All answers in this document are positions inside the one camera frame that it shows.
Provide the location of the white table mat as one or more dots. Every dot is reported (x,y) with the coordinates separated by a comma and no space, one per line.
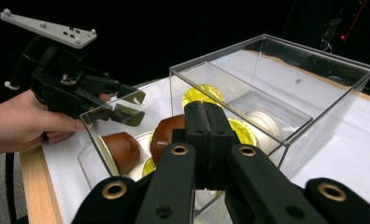
(345,161)

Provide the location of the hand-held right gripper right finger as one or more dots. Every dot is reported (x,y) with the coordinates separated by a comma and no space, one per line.
(251,180)

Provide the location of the clear plastic box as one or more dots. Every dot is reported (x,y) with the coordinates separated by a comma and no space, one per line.
(317,124)

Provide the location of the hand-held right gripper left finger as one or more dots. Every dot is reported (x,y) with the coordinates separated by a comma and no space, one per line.
(173,174)

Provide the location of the dark equipment rack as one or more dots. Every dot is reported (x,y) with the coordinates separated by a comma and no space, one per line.
(338,28)

